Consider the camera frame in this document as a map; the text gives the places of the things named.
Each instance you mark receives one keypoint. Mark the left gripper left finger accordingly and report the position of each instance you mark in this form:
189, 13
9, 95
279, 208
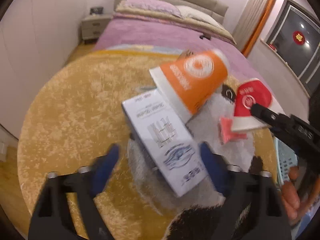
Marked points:
51, 218

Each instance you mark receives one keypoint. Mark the pink plastic packet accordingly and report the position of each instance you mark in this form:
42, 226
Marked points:
226, 134

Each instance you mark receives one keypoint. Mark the person's hand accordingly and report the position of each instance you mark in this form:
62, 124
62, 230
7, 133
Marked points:
294, 207

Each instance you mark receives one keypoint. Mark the light blue plastic basket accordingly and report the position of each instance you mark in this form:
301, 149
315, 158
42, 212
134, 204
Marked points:
286, 159

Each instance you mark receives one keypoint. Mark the black photo frame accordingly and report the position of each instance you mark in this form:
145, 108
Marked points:
96, 10

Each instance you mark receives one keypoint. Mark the red white paper cup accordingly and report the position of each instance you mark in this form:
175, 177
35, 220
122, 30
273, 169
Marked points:
250, 93

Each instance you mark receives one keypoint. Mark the grey bedside table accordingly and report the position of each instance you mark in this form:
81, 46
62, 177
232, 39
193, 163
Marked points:
93, 26

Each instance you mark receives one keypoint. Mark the white patterned pillow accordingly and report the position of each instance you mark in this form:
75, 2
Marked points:
189, 12

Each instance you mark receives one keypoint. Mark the white built-in wardrobe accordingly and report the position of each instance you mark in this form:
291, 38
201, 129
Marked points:
37, 37

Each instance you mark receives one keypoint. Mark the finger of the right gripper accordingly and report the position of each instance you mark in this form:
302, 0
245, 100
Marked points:
291, 130

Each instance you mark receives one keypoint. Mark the purple pillow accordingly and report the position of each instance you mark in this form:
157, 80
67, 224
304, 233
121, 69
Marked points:
154, 5

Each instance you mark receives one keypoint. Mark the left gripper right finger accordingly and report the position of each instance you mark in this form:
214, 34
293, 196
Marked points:
252, 208

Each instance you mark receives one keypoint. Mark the dark framed window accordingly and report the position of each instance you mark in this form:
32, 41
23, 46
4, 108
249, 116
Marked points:
303, 60

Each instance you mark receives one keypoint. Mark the purple covered bed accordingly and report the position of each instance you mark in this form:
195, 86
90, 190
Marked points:
139, 30

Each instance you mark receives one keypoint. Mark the red round window sticker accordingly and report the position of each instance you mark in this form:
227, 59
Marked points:
298, 38

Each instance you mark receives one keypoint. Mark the orange paper cup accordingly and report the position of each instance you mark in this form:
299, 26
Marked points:
188, 83

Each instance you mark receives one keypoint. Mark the beige orange left curtain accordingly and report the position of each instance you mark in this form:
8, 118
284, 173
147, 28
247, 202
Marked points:
251, 23

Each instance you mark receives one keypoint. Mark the dark object on bed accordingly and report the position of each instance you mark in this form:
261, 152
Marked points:
205, 36

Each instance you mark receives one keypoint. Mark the white tissue box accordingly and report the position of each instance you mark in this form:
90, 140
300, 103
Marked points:
166, 139

